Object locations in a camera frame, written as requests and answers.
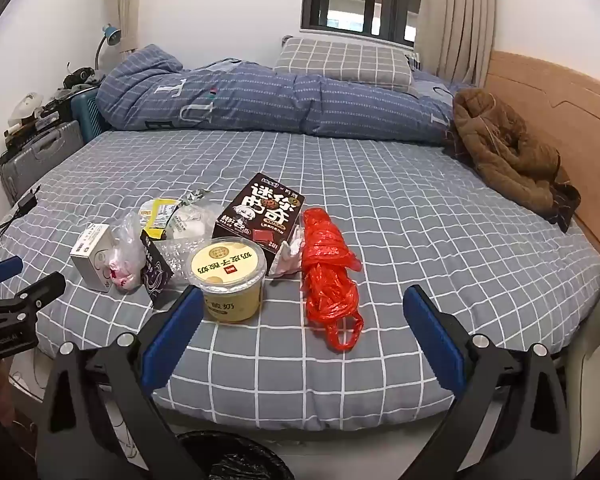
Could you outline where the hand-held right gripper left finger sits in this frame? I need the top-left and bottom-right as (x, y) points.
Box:
(35, 285), (206, 480)

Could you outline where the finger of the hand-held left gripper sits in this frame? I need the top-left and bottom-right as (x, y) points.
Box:
(0, 256), (25, 290)
(0, 272), (67, 317)

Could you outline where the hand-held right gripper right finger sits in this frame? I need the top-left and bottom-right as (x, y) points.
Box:
(402, 285), (573, 480)

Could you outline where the yellow snack wrapper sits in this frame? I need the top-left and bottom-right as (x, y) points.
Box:
(139, 199), (181, 241)

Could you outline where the black lined trash bin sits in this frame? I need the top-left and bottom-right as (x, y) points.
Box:
(175, 430), (293, 480)

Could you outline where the brown cookie box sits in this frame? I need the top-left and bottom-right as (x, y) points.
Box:
(211, 172), (306, 256)

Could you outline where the small white box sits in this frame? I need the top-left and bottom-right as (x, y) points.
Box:
(70, 223), (113, 292)

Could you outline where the black charger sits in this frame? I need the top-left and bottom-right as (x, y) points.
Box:
(17, 185), (42, 213)

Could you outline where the black snack packet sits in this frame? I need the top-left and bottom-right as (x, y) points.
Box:
(140, 230), (175, 311)

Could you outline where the yellow yogurt cup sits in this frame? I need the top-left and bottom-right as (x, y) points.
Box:
(187, 238), (268, 323)

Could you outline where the clear plastic bag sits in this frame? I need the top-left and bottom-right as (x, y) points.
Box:
(107, 211), (148, 293)

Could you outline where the grey suitcase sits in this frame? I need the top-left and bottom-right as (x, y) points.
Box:
(0, 120), (85, 206)

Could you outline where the red plastic bag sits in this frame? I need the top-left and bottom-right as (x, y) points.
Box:
(299, 208), (365, 352)

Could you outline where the crumpled white tissue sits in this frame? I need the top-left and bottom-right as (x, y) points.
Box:
(269, 225), (306, 278)

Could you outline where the grey checked bed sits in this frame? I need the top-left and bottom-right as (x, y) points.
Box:
(0, 130), (600, 433)

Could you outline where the silver torn wrapper strip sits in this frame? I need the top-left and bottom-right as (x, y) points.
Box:
(180, 187), (213, 206)

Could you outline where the white round device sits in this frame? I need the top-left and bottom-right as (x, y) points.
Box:
(7, 92), (43, 126)

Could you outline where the pile of dark items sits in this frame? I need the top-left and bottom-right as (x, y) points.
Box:
(5, 87), (78, 151)

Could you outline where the teal suitcase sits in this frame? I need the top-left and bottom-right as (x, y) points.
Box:
(71, 87), (103, 146)

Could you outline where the brown padded jacket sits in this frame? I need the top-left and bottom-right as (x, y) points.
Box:
(442, 87), (581, 233)

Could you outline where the black device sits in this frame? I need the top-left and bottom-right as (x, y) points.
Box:
(62, 66), (106, 88)

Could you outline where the blue striped duvet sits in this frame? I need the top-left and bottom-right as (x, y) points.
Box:
(96, 44), (468, 147)

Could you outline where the blue desk lamp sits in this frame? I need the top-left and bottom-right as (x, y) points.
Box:
(94, 23), (123, 72)

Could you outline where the wooden headboard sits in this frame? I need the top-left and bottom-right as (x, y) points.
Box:
(485, 50), (600, 271)

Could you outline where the beige curtain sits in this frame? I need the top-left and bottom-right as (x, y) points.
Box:
(105, 0), (148, 58)
(417, 0), (496, 88)

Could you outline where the grey checked pillow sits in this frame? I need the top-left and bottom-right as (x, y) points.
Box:
(272, 36), (415, 93)

